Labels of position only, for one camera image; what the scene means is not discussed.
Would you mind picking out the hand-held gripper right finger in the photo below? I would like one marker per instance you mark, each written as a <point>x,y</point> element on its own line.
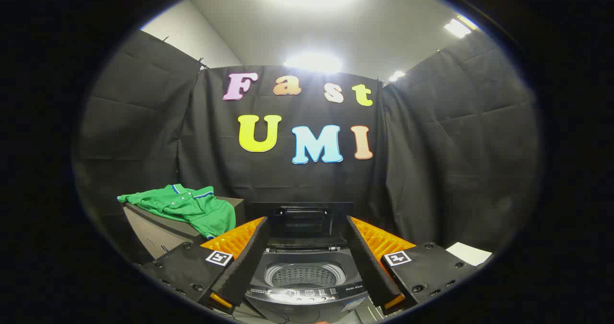
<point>367,261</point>

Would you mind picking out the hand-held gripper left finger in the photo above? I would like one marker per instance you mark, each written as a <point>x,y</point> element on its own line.
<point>249,261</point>

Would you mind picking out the dark grey washing machine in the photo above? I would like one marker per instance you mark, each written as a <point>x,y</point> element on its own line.
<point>304,295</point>

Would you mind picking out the green polo shirt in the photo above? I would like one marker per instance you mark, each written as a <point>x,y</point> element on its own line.
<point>192,209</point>

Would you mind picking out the grey cabinet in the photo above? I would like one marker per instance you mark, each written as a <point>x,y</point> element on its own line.
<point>158,235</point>

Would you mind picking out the white paper sheet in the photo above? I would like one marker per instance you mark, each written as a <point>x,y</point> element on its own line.
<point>467,253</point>

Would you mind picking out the black backdrop cloth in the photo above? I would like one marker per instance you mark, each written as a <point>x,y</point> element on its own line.
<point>431,161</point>

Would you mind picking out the small ceiling light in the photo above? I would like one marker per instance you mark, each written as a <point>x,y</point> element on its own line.
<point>397,76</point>

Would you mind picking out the rectangular ceiling light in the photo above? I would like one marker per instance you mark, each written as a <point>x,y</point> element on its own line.
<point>458,27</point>

